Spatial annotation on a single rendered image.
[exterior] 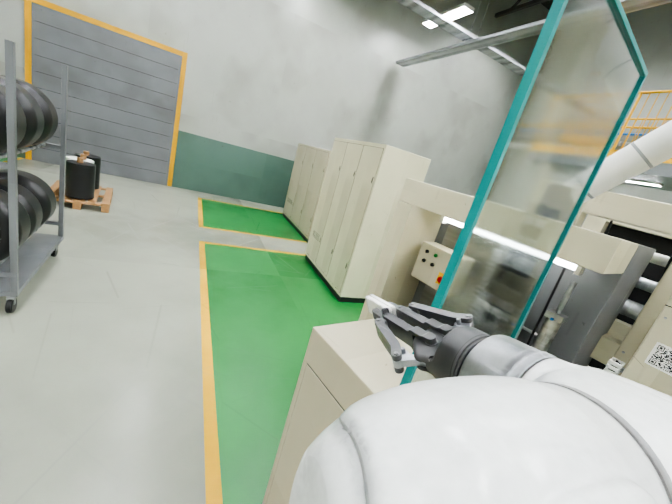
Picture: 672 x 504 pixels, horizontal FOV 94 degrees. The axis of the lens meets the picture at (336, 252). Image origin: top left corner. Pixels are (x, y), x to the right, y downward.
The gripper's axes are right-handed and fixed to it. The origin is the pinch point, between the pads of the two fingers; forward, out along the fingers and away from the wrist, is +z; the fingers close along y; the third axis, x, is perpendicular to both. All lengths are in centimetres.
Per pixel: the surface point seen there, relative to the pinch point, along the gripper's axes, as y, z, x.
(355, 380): 1.5, 27.4, -32.5
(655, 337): 87, 0, -47
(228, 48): 157, 807, 336
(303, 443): -15, 45, -59
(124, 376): -105, 200, -81
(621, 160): 129, 29, -1
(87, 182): -163, 562, 84
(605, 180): 126, 33, -8
